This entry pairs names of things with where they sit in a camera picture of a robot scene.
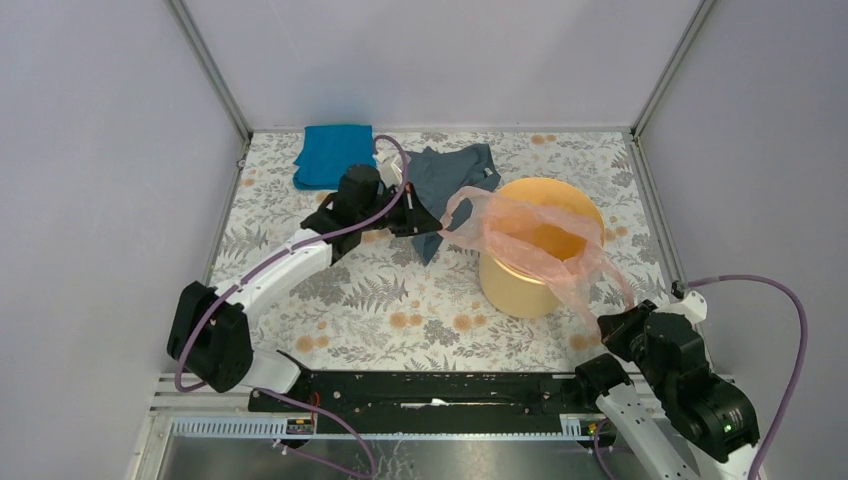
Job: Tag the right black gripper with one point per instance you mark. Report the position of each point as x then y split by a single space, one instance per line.
615 326

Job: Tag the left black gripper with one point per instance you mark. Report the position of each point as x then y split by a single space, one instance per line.
415 218

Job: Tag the pink plastic trash bag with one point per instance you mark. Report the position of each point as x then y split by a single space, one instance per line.
484 221

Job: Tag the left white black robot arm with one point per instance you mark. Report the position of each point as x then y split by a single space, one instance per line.
210 333

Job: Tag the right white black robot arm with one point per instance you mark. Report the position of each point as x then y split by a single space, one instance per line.
714 416

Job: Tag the yellow round trash bin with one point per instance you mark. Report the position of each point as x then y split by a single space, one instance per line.
511 290

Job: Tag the grey crumpled shirt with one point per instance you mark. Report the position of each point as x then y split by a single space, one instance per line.
437 176

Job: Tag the floral patterned table mat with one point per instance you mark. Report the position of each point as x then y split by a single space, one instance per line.
380 308

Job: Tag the folded blue cloth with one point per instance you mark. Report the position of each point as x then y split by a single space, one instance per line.
328 151

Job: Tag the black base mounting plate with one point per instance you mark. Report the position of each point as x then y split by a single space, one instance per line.
386 396

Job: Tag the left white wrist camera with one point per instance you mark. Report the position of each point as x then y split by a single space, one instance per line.
390 169

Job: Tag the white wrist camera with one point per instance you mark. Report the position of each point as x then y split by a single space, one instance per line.
688 303
390 169

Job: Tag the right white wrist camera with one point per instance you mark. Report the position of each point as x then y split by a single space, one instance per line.
688 303

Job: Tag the perforated metal cable rail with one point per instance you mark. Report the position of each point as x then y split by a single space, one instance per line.
521 428

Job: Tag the left aluminium corner post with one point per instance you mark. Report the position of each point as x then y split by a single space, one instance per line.
211 70

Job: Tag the aluminium corner post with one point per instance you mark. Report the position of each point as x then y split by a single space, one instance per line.
685 43
211 70

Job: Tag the right aluminium corner post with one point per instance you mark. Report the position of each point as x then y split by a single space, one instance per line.
685 43

